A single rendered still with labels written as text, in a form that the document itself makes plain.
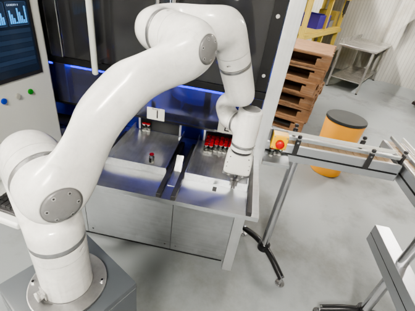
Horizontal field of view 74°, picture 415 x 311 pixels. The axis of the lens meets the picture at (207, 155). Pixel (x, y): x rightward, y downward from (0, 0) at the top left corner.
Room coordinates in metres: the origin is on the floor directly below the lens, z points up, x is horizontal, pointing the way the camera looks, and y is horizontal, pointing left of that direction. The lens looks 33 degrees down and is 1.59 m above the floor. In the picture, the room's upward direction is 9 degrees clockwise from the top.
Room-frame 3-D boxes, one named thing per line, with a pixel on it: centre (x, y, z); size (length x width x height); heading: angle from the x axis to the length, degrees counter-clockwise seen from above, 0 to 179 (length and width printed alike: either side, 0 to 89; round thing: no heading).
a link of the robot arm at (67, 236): (0.43, 0.34, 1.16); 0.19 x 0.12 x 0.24; 47
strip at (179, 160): (0.92, 0.12, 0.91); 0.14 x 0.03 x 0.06; 176
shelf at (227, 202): (1.01, 0.11, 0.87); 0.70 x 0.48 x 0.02; 86
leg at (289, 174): (1.29, -0.47, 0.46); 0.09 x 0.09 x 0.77; 86
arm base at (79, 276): (0.41, 0.31, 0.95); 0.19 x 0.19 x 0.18
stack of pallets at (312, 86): (4.05, -0.74, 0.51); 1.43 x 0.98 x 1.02; 68
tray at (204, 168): (1.06, -0.06, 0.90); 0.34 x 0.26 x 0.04; 176
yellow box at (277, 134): (1.16, -0.32, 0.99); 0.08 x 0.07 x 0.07; 176
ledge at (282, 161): (1.20, -0.34, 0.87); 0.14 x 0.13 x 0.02; 176
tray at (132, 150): (1.09, 0.28, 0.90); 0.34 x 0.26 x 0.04; 176
